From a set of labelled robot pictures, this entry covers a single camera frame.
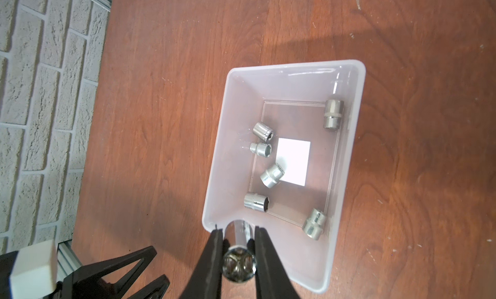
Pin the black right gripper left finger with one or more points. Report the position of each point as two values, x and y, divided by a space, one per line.
206 278

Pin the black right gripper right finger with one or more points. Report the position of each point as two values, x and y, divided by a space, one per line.
272 281

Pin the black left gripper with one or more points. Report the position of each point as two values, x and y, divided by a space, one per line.
88 281

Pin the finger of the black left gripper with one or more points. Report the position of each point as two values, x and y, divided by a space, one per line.
154 290

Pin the small silver socket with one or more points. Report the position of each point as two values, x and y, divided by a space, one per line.
238 263

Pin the translucent plastic storage box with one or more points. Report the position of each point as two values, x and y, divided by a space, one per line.
291 100

